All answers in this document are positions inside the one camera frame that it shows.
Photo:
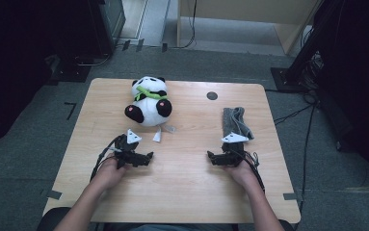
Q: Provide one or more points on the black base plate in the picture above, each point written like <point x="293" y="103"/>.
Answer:
<point x="73" y="72"/>

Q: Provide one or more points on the grey table corner tape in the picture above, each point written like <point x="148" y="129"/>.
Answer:
<point x="290" y="196"/>
<point x="54" y="194"/>

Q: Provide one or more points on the round grey table grommet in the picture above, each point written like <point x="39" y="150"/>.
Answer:
<point x="212" y="95"/>

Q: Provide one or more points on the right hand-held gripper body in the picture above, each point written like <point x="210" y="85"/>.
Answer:
<point x="233" y="154"/>

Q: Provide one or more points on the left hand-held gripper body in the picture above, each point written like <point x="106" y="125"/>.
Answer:
<point x="127" y="154"/>

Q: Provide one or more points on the black metal stand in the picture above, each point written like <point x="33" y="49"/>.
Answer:
<point x="281" y="80"/>

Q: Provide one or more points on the dark equipment cabinet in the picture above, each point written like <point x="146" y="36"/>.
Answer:
<point x="114" y="19"/>

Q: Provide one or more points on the grey towel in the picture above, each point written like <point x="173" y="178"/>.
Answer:
<point x="231" y="122"/>

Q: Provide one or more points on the person's left hand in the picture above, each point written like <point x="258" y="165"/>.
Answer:
<point x="108" y="174"/>

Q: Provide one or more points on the panda plush toy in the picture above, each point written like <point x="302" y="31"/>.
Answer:
<point x="150" y="112"/>

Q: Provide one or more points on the person's right hand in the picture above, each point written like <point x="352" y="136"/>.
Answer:
<point x="246" y="174"/>

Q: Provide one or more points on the black angled floor tape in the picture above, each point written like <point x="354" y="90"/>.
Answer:
<point x="72" y="109"/>

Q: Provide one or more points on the light wooden cabinet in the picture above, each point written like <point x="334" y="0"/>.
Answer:
<point x="236" y="9"/>

